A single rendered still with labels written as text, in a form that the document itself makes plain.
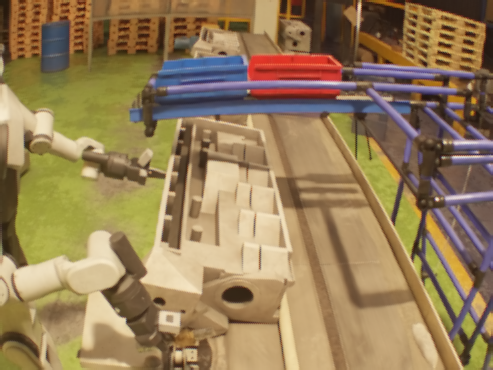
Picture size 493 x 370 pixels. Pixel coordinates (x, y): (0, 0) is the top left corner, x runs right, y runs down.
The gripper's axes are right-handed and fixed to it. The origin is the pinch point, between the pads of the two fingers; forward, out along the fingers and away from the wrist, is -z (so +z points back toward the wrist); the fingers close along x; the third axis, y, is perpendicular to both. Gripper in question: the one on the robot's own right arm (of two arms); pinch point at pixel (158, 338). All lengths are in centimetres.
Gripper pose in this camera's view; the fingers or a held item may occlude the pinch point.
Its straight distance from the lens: 101.3
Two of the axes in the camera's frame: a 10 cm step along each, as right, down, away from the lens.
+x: -0.4, -4.5, 8.9
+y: -9.3, 3.4, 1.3
